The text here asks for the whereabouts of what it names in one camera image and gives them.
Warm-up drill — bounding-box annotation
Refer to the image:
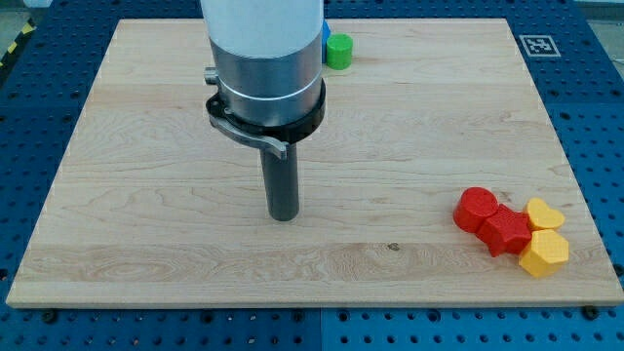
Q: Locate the green cylinder block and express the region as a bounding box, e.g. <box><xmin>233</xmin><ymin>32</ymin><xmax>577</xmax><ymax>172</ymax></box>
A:
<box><xmin>326</xmin><ymin>33</ymin><xmax>353</xmax><ymax>70</ymax></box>

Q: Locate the black clamp with lever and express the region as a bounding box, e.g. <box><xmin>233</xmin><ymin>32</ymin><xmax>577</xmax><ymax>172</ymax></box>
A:
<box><xmin>206</xmin><ymin>80</ymin><xmax>327</xmax><ymax>160</ymax></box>

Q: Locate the red star block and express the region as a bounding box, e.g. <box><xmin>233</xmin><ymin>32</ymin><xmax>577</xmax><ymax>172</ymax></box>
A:
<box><xmin>476</xmin><ymin>205</ymin><xmax>532</xmax><ymax>257</ymax></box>

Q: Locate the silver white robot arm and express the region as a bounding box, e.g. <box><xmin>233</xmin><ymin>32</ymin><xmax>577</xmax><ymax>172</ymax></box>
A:
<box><xmin>201</xmin><ymin>0</ymin><xmax>324</xmax><ymax>127</ymax></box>

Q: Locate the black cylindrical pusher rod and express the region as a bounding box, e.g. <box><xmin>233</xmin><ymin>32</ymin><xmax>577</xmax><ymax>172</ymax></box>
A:
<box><xmin>260</xmin><ymin>144</ymin><xmax>299</xmax><ymax>221</ymax></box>

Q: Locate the light wooden board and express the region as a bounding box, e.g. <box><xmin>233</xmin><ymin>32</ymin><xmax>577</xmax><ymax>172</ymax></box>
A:
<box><xmin>7</xmin><ymin>19</ymin><xmax>623</xmax><ymax>309</ymax></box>

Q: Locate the yellow hexagon block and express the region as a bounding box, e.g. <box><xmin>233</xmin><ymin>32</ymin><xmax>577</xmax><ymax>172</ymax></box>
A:
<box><xmin>519</xmin><ymin>229</ymin><xmax>569</xmax><ymax>278</ymax></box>

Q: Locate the fiducial marker tag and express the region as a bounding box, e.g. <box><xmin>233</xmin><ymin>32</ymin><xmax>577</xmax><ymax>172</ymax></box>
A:
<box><xmin>520</xmin><ymin>34</ymin><xmax>561</xmax><ymax>58</ymax></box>

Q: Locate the yellow heart block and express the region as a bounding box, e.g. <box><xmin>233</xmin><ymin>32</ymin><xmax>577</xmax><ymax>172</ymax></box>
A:
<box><xmin>523</xmin><ymin>197</ymin><xmax>566</xmax><ymax>231</ymax></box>

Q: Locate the blue block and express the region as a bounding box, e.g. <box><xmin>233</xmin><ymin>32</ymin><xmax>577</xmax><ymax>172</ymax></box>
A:
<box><xmin>322</xmin><ymin>19</ymin><xmax>332</xmax><ymax>63</ymax></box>

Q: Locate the red cylinder block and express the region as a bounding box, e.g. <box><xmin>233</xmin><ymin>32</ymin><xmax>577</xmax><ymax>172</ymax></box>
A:
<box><xmin>452</xmin><ymin>187</ymin><xmax>498</xmax><ymax>233</ymax></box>

